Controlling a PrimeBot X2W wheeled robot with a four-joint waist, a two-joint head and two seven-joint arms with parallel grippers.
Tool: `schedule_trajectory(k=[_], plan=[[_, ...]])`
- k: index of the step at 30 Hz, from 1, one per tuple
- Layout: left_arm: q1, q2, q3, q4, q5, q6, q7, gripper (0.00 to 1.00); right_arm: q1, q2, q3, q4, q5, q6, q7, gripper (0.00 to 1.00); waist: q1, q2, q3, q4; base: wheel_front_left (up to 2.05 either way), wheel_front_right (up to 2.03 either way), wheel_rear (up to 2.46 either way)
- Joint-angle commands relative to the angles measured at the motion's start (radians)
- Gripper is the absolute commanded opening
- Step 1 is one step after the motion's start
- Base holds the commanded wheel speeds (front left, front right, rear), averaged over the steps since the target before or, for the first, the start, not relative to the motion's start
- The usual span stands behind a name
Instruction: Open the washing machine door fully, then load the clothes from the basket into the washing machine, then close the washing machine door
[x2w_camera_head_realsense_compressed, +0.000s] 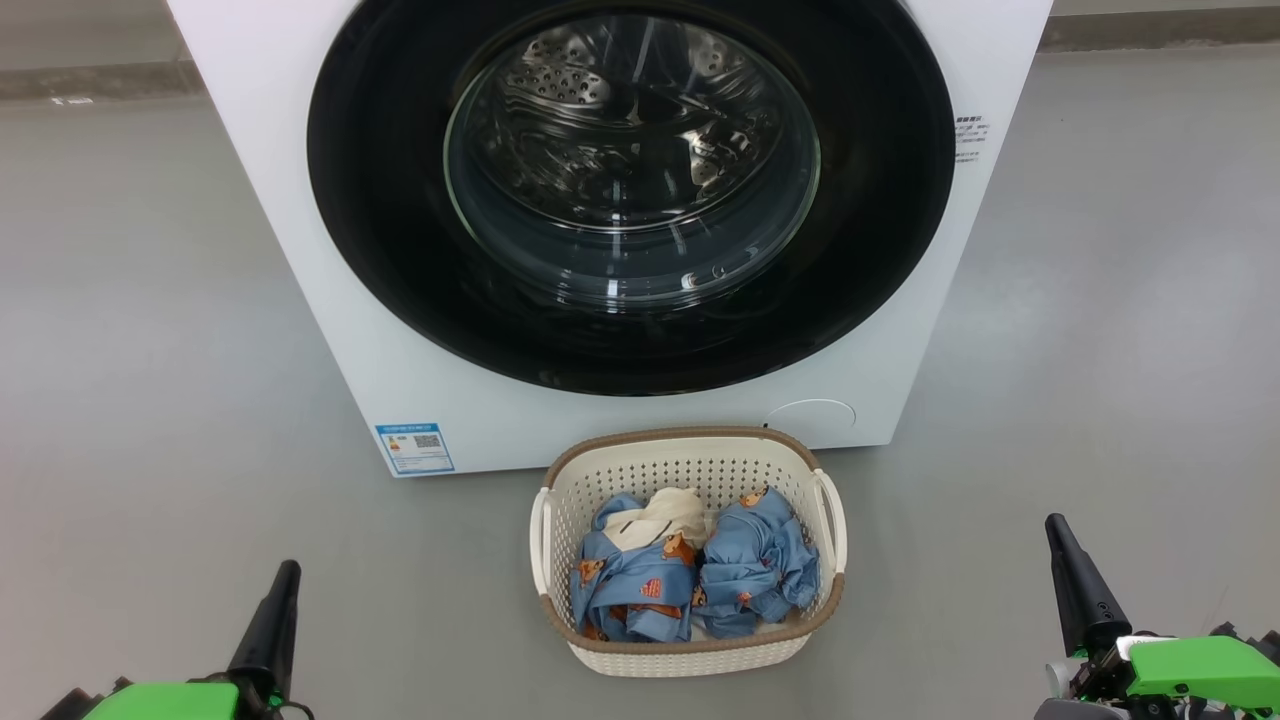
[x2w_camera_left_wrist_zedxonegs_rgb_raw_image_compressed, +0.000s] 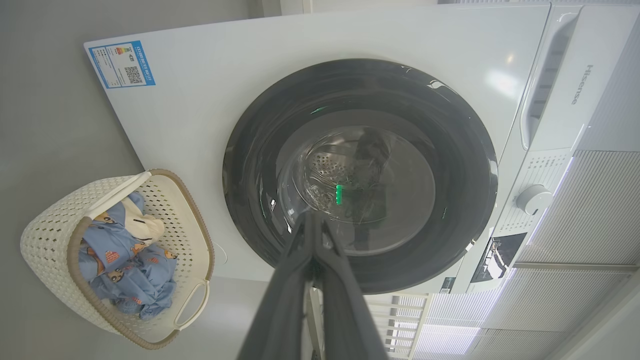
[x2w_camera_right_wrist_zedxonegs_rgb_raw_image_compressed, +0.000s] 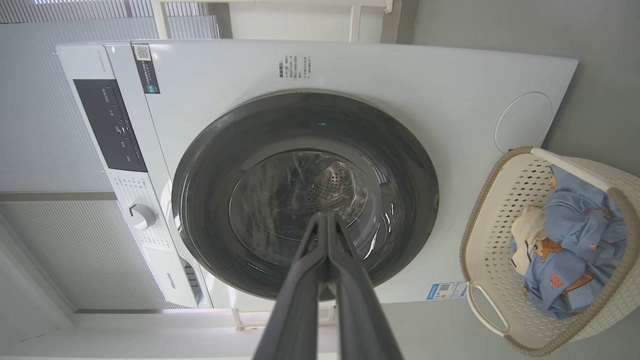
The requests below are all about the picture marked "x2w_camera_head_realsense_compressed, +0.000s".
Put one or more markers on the small printed text label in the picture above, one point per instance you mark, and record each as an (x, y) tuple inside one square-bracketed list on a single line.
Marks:
[(970, 135)]

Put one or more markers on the black round glass washer door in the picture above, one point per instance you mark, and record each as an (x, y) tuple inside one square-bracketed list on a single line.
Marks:
[(380, 200)]

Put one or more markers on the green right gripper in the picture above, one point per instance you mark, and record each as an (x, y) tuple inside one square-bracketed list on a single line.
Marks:
[(1200, 670)]

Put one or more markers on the cream perforated laundry basket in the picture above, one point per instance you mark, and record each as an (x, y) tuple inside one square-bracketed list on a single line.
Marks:
[(690, 460)]

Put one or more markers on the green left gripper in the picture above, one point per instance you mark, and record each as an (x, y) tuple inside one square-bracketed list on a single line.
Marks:
[(170, 702)]

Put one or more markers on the white front-load washing machine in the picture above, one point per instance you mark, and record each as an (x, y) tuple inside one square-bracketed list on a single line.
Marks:
[(260, 200)]

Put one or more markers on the blue bear-print garment cream collar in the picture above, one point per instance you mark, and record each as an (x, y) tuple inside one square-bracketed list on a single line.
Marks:
[(630, 590)]

